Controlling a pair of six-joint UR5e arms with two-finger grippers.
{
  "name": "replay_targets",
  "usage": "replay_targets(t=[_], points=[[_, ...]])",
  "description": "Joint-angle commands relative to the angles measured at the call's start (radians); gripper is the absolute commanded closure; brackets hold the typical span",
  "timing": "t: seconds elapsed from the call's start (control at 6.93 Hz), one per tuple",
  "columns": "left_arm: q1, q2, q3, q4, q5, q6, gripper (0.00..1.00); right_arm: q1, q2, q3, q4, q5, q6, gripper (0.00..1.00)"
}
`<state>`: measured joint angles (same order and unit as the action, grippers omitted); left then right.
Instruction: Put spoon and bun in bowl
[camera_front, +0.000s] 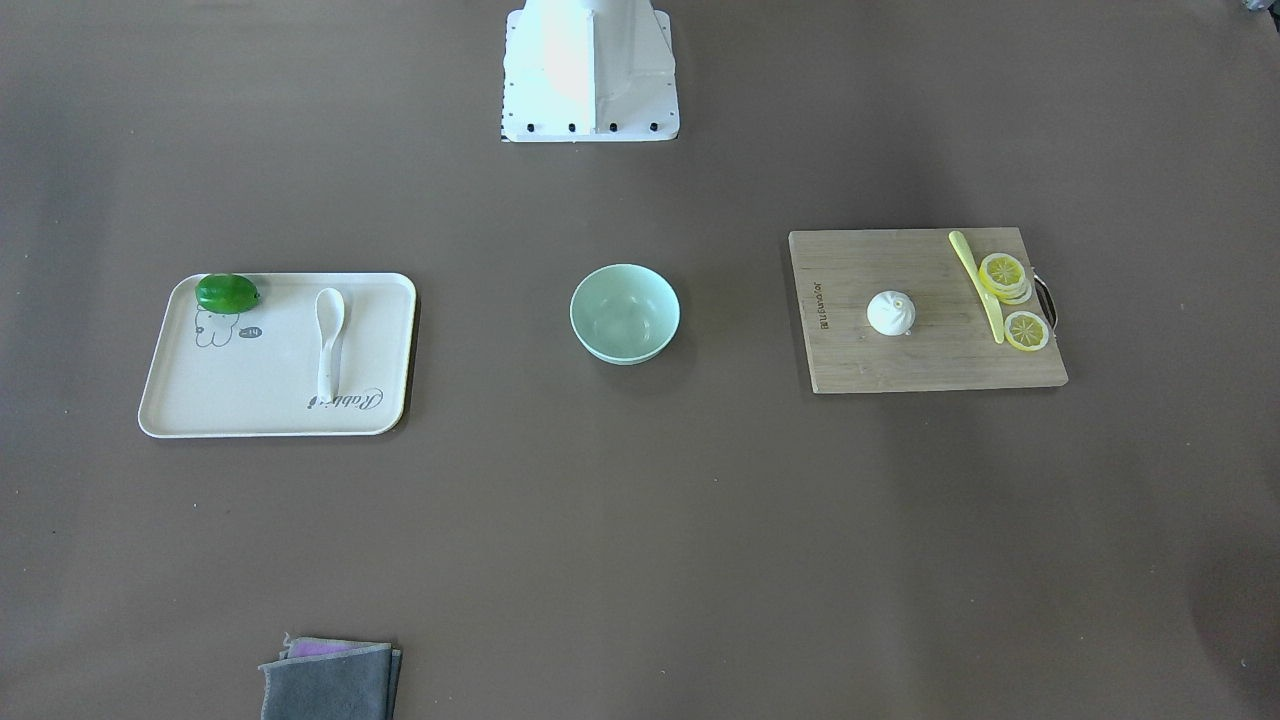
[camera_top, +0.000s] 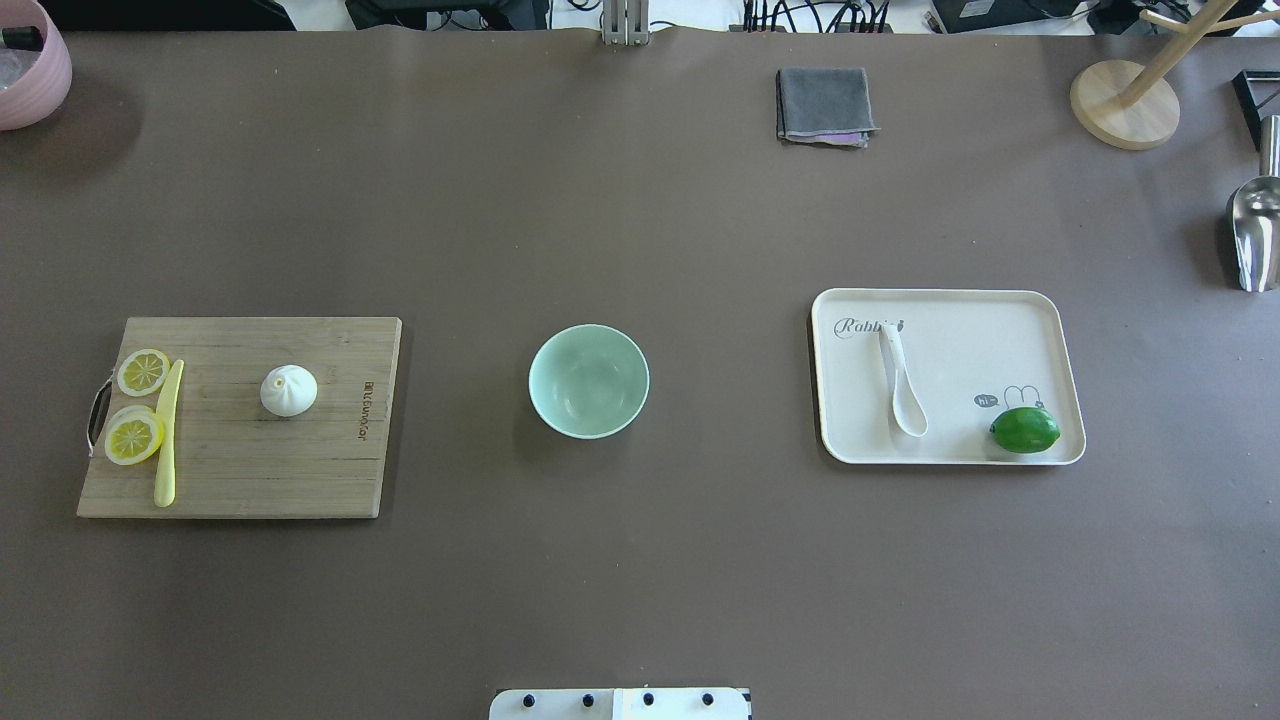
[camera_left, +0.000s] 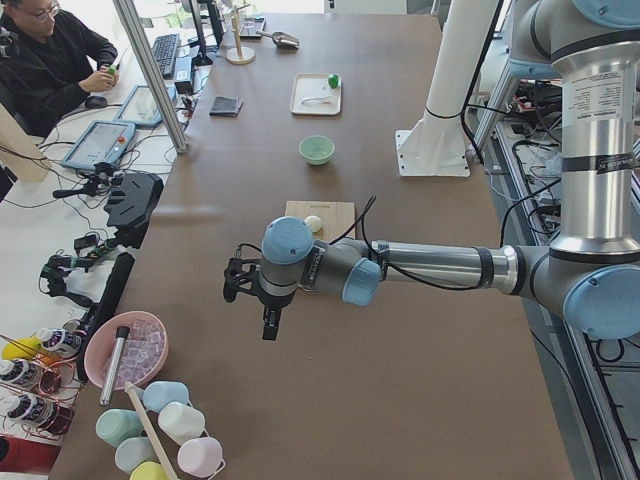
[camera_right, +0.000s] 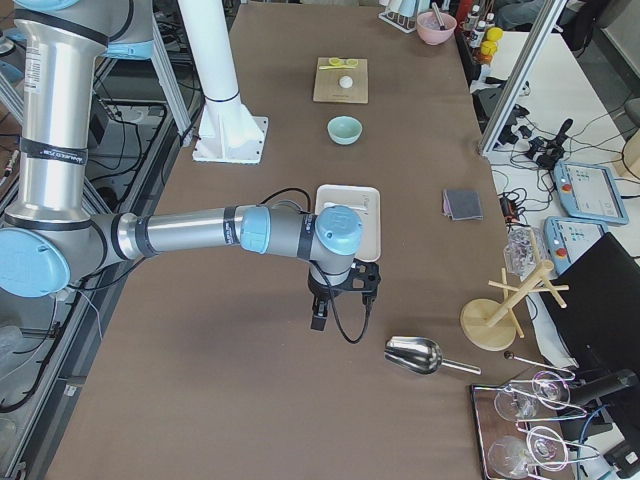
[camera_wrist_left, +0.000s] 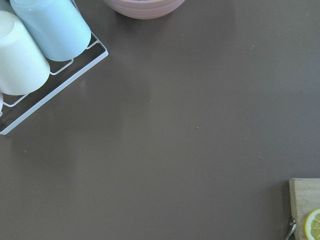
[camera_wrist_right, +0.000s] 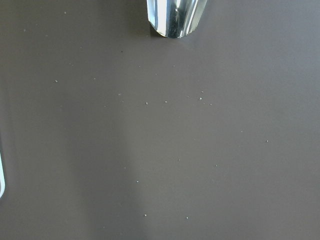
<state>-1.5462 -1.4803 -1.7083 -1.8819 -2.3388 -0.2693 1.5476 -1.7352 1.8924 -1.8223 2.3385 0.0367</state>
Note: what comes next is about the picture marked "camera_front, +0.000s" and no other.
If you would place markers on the white ceramic spoon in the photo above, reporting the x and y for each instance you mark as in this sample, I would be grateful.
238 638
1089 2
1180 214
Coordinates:
330 316

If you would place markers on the mint green bowl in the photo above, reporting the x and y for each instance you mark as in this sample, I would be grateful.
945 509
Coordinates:
625 314

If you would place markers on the white steamed bun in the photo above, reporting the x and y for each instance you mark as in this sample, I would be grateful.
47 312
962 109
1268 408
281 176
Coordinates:
891 313

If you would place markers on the bamboo cutting board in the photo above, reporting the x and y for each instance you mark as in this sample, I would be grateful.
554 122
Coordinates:
950 345

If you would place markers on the cream rectangular serving tray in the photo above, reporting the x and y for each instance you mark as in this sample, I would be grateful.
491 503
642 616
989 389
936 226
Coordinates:
255 374

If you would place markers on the yellow plastic knife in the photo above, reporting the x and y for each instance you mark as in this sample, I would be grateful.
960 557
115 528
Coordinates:
989 301

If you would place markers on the single lemon slice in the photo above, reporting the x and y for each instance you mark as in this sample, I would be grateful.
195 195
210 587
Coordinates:
1027 332

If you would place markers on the grey folded cloth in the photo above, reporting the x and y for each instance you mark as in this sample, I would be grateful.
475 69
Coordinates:
322 678

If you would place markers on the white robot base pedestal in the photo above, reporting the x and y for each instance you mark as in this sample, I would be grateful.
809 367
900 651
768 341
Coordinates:
589 72

